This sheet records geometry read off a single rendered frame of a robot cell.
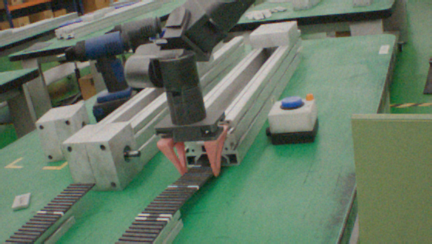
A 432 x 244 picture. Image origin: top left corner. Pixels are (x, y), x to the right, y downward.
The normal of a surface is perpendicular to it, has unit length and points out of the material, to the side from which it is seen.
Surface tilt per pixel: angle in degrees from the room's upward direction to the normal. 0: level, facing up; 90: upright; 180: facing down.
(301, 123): 90
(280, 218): 0
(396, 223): 90
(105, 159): 90
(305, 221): 0
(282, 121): 90
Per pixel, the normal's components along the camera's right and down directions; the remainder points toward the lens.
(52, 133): -0.05, 0.33
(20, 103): -0.38, 0.36
